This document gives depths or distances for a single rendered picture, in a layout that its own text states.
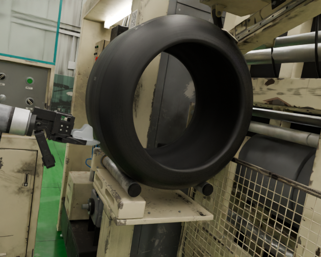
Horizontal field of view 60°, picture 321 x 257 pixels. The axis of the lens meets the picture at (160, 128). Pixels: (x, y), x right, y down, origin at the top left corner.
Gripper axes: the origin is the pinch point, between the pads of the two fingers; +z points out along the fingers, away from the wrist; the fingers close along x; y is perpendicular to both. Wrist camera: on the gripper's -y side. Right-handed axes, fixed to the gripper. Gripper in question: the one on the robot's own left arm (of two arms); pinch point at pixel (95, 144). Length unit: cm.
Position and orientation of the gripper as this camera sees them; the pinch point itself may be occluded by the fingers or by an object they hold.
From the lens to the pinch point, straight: 91.1
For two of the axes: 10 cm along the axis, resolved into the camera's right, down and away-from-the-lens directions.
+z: 8.7, 2.1, 4.5
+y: 2.6, -9.6, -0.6
